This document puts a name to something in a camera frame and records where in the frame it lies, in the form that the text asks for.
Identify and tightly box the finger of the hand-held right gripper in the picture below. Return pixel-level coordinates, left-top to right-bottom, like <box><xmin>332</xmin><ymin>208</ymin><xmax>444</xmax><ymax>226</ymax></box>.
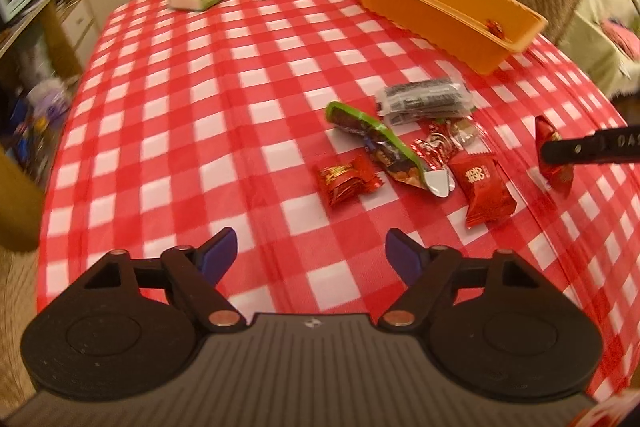
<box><xmin>541</xmin><ymin>126</ymin><xmax>640</xmax><ymax>168</ymax></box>

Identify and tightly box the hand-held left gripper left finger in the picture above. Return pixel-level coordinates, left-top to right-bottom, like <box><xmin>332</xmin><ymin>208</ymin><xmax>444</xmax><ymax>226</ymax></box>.
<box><xmin>75</xmin><ymin>227</ymin><xmax>249</xmax><ymax>334</ymax></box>

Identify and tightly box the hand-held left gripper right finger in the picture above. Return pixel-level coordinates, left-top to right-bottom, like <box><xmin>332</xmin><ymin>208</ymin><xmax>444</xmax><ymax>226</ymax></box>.
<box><xmin>382</xmin><ymin>228</ymin><xmax>552</xmax><ymax>332</ymax></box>

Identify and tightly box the glossy red candy packet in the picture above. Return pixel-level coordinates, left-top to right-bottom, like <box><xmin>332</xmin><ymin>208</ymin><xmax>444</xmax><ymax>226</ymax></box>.
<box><xmin>534</xmin><ymin>114</ymin><xmax>574</xmax><ymax>198</ymax></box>

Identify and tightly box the red square snack packet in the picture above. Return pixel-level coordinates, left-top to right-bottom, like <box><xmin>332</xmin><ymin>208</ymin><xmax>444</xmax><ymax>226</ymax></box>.
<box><xmin>447</xmin><ymin>152</ymin><xmax>517</xmax><ymax>230</ymax></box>

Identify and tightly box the red gold snack packet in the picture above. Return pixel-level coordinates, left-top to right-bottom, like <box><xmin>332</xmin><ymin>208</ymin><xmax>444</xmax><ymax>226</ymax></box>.
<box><xmin>315</xmin><ymin>154</ymin><xmax>383</xmax><ymax>208</ymax></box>

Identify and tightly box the green nut snack packet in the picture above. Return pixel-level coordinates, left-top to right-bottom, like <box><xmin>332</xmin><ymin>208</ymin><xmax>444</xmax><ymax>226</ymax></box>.
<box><xmin>325</xmin><ymin>102</ymin><xmax>457</xmax><ymax>198</ymax></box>

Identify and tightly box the shiny dark red candy packet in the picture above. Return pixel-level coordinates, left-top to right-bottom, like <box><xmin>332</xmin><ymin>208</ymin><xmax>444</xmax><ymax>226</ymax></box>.
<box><xmin>410</xmin><ymin>117</ymin><xmax>488</xmax><ymax>170</ymax></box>

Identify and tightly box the black snack packet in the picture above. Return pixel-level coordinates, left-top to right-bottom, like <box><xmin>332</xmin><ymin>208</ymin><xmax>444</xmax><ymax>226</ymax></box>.
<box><xmin>375</xmin><ymin>77</ymin><xmax>473</xmax><ymax>126</ymax></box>

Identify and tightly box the orange plastic basket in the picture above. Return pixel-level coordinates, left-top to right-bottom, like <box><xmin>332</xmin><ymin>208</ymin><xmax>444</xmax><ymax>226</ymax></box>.
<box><xmin>342</xmin><ymin>0</ymin><xmax>549</xmax><ymax>75</ymax></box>

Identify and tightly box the sofa with pale cover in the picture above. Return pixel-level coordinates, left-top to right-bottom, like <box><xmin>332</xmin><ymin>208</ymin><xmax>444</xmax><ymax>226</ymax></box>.
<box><xmin>565</xmin><ymin>0</ymin><xmax>640</xmax><ymax>98</ymax></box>

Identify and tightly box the red checkered tablecloth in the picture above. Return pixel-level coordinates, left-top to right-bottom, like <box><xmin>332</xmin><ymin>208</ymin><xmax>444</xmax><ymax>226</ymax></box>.
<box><xmin>37</xmin><ymin>0</ymin><xmax>640</xmax><ymax>408</ymax></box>

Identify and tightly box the pink cloth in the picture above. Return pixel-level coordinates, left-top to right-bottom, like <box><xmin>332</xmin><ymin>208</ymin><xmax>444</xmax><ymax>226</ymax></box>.
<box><xmin>600</xmin><ymin>18</ymin><xmax>640</xmax><ymax>58</ymax></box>

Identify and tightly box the pale plastic bag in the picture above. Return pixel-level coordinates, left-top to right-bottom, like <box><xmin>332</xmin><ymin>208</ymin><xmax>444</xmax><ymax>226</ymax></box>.
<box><xmin>25</xmin><ymin>77</ymin><xmax>71</xmax><ymax>132</ymax></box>

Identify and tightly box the red patterned cloth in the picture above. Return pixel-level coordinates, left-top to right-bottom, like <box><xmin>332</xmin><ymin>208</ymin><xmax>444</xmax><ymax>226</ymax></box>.
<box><xmin>570</xmin><ymin>387</ymin><xmax>640</xmax><ymax>427</ymax></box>

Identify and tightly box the wooden shelf unit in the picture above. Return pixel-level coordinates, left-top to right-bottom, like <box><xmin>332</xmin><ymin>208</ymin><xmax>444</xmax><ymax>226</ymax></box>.
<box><xmin>0</xmin><ymin>0</ymin><xmax>101</xmax><ymax>82</ymax></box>

